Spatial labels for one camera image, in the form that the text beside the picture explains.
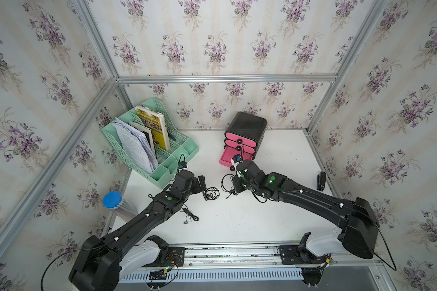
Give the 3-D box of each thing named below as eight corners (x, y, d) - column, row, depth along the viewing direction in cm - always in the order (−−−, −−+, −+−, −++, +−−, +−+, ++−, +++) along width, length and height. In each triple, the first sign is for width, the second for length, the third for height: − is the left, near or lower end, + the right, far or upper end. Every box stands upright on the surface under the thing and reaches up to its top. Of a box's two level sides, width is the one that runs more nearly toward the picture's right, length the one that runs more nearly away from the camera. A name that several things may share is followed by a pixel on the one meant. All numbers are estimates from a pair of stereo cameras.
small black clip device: (316, 189, 95) (319, 185, 92) (316, 174, 101) (320, 170, 98) (321, 191, 95) (325, 187, 91) (322, 176, 101) (325, 172, 97)
